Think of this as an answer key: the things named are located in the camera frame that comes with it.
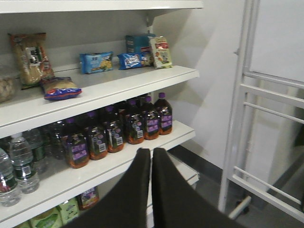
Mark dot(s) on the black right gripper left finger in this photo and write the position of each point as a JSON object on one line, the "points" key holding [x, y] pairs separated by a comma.
{"points": [[125, 205]]}

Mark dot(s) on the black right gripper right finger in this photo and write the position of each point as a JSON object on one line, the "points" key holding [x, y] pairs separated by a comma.
{"points": [[176, 204]]}

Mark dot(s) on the clear water bottle front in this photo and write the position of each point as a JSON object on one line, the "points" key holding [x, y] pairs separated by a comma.
{"points": [[22, 161]]}

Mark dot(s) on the white metal shelving unit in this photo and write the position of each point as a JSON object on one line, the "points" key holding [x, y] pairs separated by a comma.
{"points": [[28, 110]]}

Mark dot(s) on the blue cookie pack right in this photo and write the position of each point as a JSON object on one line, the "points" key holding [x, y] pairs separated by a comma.
{"points": [[135, 60]]}

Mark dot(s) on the blue cookie pack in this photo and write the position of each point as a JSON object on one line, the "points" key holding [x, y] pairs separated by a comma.
{"points": [[96, 62], [135, 60]]}

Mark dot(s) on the blue cookie pack left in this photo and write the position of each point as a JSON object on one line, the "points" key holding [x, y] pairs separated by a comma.
{"points": [[96, 62]]}

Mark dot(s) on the yellow snack bag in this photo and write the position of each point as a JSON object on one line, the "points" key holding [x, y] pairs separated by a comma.
{"points": [[31, 57]]}

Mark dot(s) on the clear plastic snack tub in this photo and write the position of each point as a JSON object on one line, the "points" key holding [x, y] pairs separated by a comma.
{"points": [[8, 83]]}

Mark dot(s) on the white metal cart frame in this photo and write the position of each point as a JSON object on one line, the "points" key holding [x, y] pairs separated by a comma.
{"points": [[265, 145]]}

